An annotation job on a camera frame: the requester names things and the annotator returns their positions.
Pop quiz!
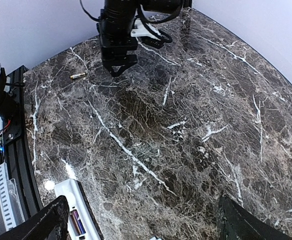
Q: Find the gold battery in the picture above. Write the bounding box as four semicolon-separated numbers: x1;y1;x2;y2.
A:
70;72;86;80

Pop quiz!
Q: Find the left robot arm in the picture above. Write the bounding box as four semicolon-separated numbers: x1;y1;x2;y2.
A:
84;0;185;78

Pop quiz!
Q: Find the black front rail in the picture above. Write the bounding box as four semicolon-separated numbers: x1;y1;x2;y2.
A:
4;65;43;220

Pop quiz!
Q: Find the white remote control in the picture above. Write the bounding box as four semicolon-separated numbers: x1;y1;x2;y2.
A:
54;178;105;240

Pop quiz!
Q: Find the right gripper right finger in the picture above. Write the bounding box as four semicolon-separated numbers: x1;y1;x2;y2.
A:
217;195;292;240

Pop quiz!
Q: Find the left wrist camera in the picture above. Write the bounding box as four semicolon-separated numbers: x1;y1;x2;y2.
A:
130;17;173;49

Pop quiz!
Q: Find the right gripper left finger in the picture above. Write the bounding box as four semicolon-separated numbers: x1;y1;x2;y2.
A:
0;195;70;240

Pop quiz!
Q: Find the white slotted cable duct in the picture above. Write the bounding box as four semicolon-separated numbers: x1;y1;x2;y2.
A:
0;118;25;231

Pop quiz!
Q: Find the blue battery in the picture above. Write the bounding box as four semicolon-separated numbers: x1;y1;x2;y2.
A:
70;210;86;236

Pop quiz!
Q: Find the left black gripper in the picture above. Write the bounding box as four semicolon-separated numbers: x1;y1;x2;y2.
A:
97;23;138;77

